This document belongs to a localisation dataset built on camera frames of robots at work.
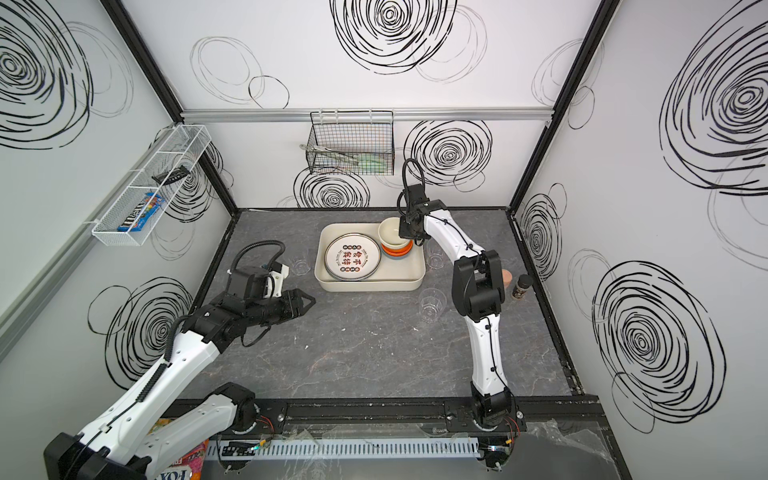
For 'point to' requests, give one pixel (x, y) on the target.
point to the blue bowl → (395, 257)
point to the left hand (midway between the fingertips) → (312, 303)
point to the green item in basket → (367, 166)
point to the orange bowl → (397, 252)
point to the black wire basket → (364, 135)
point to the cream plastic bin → (393, 274)
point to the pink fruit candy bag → (190, 468)
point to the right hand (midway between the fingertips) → (405, 230)
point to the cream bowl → (388, 232)
